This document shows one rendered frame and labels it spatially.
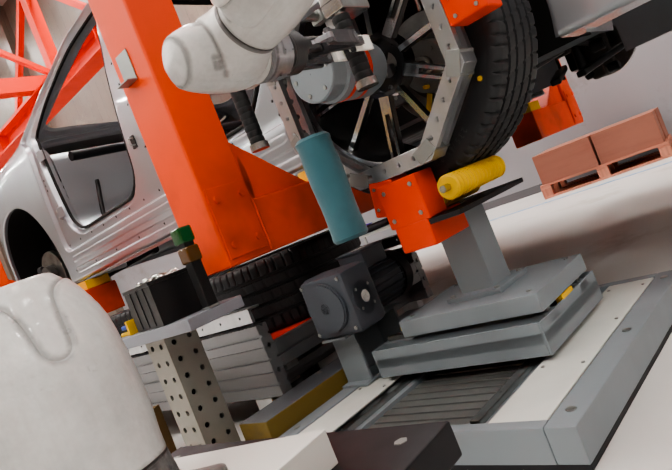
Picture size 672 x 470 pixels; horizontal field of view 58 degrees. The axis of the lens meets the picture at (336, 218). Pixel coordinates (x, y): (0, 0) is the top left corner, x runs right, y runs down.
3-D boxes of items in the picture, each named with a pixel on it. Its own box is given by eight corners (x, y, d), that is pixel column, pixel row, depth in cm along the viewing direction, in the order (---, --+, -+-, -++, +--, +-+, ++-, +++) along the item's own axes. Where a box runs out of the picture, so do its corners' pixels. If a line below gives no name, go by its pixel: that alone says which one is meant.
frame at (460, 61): (507, 130, 130) (411, -109, 130) (493, 134, 125) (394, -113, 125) (332, 204, 166) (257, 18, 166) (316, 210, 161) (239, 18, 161)
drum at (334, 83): (400, 82, 143) (377, 26, 143) (344, 91, 128) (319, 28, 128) (357, 106, 153) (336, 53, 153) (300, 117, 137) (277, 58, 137)
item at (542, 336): (605, 300, 158) (590, 265, 158) (554, 359, 131) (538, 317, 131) (448, 330, 192) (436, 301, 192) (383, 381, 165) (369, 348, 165)
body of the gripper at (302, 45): (270, 85, 104) (306, 80, 111) (302, 63, 99) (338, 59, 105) (253, 44, 104) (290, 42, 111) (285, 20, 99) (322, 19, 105)
